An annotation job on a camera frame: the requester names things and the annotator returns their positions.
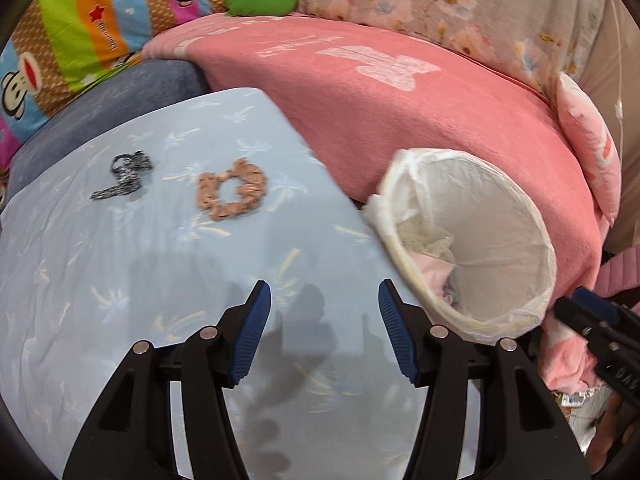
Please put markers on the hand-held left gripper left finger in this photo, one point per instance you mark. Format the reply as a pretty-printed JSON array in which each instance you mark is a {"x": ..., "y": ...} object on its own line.
[{"x": 250, "y": 335}]

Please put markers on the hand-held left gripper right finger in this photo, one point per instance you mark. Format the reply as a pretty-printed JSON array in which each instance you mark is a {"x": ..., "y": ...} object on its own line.
[{"x": 397, "y": 335}]

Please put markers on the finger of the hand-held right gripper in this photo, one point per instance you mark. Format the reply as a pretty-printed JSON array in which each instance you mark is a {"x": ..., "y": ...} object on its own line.
[{"x": 600, "y": 330}]

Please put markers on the bin with white bag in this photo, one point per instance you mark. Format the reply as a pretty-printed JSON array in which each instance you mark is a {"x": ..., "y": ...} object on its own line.
[{"x": 500, "y": 220}]

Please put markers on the person's right hand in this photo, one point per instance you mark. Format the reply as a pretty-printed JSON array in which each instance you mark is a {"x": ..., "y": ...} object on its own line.
[{"x": 612, "y": 430}]

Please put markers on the pink ribbed cushion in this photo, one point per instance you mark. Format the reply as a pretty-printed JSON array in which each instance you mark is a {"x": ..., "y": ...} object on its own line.
[{"x": 625, "y": 275}]

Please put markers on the light blue printed cloth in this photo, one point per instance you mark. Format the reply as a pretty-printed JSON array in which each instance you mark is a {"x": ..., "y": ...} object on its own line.
[{"x": 150, "y": 260}]

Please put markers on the brown scrunchie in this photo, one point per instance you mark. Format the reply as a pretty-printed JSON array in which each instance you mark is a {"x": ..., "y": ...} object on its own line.
[{"x": 205, "y": 190}]

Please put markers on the black and white scrunchie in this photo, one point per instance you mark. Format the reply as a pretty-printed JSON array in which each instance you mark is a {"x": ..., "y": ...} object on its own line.
[{"x": 120, "y": 190}]

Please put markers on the pink pillow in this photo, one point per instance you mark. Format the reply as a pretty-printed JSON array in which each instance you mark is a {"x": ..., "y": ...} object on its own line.
[{"x": 590, "y": 135}]

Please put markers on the pink blanket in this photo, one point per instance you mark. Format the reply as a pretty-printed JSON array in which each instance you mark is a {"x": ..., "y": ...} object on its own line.
[{"x": 375, "y": 125}]

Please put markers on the blue-grey cushion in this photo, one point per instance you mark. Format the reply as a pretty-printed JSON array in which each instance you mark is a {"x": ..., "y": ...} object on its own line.
[{"x": 125, "y": 90}]

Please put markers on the grey floral sheet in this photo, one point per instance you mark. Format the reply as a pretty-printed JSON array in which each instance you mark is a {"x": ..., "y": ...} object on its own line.
[{"x": 450, "y": 10}]

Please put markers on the colourful monkey cartoon pillow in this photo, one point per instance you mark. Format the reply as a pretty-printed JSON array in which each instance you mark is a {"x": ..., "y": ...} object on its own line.
[{"x": 75, "y": 20}]

